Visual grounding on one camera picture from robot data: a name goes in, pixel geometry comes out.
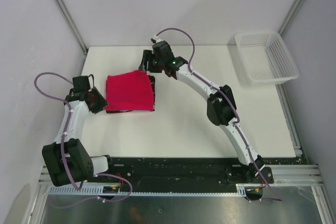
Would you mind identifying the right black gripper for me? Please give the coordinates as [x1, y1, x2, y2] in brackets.
[139, 49, 165, 73]

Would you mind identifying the black printed t-shirt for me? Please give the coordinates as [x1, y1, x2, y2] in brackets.
[106, 74, 157, 114]

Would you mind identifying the red t-shirt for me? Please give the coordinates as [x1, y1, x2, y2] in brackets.
[104, 69, 155, 112]

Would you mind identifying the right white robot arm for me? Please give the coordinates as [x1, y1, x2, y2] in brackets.
[139, 38, 265, 183]

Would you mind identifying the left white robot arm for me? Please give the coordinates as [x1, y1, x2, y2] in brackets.
[42, 74, 116, 191]

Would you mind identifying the white plastic basket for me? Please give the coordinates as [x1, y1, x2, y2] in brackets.
[235, 31, 299, 86]

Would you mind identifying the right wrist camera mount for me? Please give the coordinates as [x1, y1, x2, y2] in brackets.
[150, 35, 163, 44]

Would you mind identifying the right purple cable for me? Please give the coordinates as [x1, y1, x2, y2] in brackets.
[156, 27, 283, 202]

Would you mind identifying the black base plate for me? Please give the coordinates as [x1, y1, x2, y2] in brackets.
[108, 157, 274, 184]

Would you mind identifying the slotted cable duct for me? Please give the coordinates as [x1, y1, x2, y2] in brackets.
[47, 185, 246, 197]

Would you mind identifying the left aluminium corner post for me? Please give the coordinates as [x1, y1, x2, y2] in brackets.
[54, 0, 88, 55]

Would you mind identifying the aluminium corner post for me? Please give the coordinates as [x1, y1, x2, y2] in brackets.
[54, 0, 88, 55]
[278, 0, 305, 37]

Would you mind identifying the right aluminium corner post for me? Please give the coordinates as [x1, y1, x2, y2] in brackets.
[278, 0, 305, 37]

